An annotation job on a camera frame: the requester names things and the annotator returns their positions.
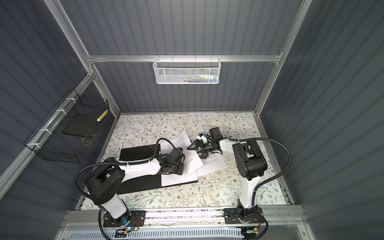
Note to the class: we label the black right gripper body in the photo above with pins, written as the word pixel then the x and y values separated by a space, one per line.
pixel 208 147

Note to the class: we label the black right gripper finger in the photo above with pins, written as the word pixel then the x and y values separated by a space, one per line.
pixel 202 154
pixel 195 145

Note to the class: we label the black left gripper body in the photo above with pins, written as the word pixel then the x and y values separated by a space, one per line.
pixel 173 168

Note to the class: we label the printed paper sheet back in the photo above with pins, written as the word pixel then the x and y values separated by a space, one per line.
pixel 192 161

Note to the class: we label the red folder black inside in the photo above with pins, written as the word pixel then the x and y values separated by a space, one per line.
pixel 141 153

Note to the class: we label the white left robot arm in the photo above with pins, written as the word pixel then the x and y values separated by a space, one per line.
pixel 105 183

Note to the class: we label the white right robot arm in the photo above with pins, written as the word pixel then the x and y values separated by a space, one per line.
pixel 251 165

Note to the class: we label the floral patterned table mat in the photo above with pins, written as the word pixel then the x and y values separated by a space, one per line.
pixel 218 189

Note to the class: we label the pens in white basket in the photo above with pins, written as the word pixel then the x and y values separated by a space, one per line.
pixel 197 79

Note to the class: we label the yellow green marker pen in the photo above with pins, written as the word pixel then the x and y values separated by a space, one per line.
pixel 99 119

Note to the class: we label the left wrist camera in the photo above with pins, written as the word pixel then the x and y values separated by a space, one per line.
pixel 177 155

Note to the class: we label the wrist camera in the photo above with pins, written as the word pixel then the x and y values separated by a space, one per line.
pixel 213 135
pixel 177 155

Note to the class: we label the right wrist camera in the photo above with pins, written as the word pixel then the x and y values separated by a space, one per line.
pixel 213 135

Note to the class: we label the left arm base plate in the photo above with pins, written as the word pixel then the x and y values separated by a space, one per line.
pixel 133 219

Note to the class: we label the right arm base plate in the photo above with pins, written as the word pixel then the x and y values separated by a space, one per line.
pixel 232 217

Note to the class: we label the white ventilated front rail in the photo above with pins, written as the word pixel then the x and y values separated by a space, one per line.
pixel 173 234

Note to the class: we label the white wire mesh basket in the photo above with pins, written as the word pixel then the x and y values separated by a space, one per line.
pixel 168 72

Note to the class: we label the black wire basket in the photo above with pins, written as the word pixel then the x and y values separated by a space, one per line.
pixel 68 135

